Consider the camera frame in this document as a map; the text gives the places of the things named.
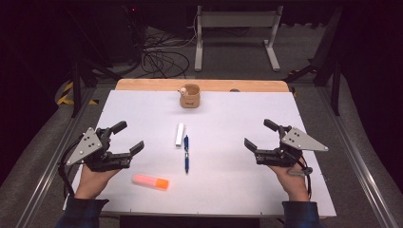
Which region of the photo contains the dark computer box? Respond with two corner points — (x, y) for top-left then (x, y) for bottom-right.
(104, 3), (148, 65)

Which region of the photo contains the wooden pen holder cup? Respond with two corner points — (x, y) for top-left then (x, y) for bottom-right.
(178, 84), (202, 109)

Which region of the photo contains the yellow black hazard tape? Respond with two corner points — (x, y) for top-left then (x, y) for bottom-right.
(56, 81), (100, 106)

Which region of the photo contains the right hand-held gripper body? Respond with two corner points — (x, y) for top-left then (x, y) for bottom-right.
(255, 125), (330, 168)

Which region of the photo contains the hand-held gripper cable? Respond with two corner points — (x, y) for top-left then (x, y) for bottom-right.
(297, 155), (313, 200)
(57, 136), (85, 199)

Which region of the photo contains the black angled stand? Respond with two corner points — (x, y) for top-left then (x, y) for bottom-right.
(283, 6), (343, 117)

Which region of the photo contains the left hand-held gripper cable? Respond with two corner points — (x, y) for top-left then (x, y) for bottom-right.
(57, 136), (85, 199)

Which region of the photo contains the aluminium floor rail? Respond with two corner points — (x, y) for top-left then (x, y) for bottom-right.
(317, 85), (393, 228)
(15, 86), (98, 228)

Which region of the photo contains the white table cover sheet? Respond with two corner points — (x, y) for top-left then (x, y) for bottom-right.
(62, 89), (337, 219)

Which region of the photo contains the bundle of black floor cables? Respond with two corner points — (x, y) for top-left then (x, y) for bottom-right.
(139, 25), (198, 80)

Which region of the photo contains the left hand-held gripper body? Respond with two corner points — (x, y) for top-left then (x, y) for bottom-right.
(66, 126), (133, 173)

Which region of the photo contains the black tripod stand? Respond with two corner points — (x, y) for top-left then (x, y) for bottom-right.
(70, 47), (122, 119)

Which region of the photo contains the right hand-held gripper cable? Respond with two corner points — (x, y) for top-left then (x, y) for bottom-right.
(297, 155), (313, 200)

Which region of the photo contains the person's left hand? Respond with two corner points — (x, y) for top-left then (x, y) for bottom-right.
(74, 164), (122, 200)

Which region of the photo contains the blue pen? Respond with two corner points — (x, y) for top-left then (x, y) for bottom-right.
(183, 135), (190, 175)

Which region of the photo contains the orange highlighter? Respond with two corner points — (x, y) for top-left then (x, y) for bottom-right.
(131, 174), (170, 191)

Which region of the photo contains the grey metal stand frame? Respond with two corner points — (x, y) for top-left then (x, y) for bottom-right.
(193, 5), (284, 72)

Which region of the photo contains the person's right hand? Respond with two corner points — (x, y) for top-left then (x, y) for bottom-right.
(269, 158), (310, 202)

